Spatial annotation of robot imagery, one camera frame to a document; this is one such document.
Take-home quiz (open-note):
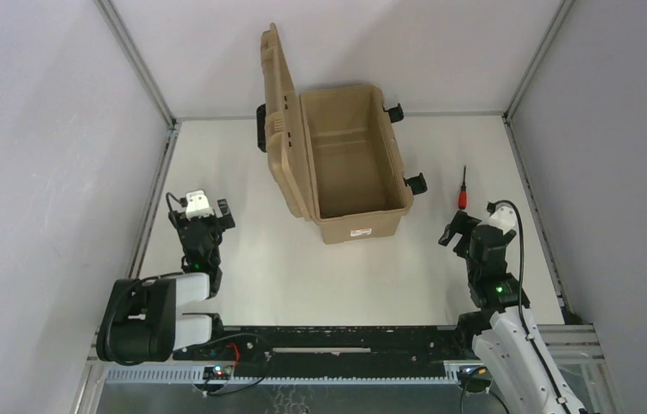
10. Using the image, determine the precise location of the black bin latch far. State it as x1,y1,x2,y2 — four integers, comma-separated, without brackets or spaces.
384,103,405,124

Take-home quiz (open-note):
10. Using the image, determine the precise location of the black lid handle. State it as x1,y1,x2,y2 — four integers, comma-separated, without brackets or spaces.
255,103,267,153

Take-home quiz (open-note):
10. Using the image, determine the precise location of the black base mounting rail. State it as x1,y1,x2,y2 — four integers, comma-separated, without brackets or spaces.
172,325,475,380

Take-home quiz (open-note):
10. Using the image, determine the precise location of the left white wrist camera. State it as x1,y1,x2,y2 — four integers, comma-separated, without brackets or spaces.
185,190,216,220

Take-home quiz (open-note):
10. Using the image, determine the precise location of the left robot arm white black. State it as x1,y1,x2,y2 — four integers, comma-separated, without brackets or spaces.
96,191,236,366

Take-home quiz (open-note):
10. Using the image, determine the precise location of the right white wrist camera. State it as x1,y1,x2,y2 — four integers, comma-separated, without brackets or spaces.
487,205,518,234

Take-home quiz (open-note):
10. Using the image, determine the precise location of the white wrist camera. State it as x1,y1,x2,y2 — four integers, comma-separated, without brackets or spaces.
487,205,518,234
185,190,216,220

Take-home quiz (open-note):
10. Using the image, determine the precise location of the aluminium frame rail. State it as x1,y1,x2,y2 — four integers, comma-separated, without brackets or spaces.
125,122,181,279

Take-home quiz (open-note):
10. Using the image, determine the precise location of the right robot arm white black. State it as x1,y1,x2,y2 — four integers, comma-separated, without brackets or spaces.
438,204,588,413

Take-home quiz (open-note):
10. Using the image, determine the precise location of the red handled screwdriver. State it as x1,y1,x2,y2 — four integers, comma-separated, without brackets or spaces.
457,166,468,210

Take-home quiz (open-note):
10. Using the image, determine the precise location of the small circuit board left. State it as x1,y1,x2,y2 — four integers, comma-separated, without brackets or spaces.
202,365,234,381

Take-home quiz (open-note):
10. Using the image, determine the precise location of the tan bin lid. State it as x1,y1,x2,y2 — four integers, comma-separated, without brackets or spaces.
260,22,316,221

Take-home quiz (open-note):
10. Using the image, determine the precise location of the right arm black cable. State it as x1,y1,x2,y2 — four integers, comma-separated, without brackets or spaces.
487,199,573,414

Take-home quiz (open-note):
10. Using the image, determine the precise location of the tan plastic storage bin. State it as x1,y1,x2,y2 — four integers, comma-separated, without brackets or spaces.
300,85,414,244

